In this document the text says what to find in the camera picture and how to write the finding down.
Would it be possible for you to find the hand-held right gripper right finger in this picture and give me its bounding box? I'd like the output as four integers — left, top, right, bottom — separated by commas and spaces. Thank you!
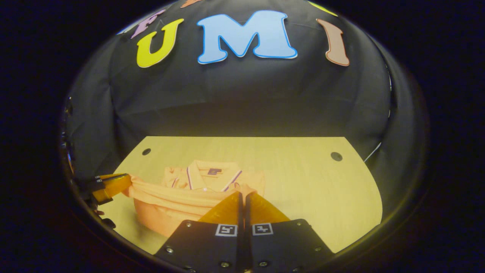
244, 191, 336, 273

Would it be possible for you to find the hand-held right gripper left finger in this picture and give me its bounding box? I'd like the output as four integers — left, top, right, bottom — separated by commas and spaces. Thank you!
153, 191, 243, 273

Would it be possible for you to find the orange polo T-shirt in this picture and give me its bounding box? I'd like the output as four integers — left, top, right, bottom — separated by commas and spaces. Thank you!
122, 159, 266, 238

